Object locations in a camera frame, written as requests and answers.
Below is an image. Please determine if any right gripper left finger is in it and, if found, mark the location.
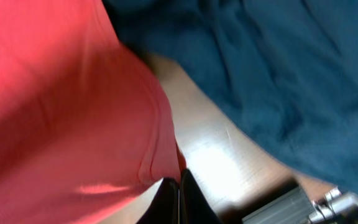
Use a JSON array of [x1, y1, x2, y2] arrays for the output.
[[137, 178, 179, 224]]

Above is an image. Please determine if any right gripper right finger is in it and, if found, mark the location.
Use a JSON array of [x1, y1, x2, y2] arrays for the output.
[[179, 169, 222, 224]]

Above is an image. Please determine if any red soccer t-shirt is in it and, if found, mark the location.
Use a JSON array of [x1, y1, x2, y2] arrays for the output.
[[0, 0, 185, 223]]

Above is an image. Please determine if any navy blue garment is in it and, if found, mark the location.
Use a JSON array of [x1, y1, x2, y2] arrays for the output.
[[104, 0, 358, 194]]

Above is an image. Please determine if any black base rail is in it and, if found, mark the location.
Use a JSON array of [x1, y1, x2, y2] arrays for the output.
[[242, 187, 314, 224]]

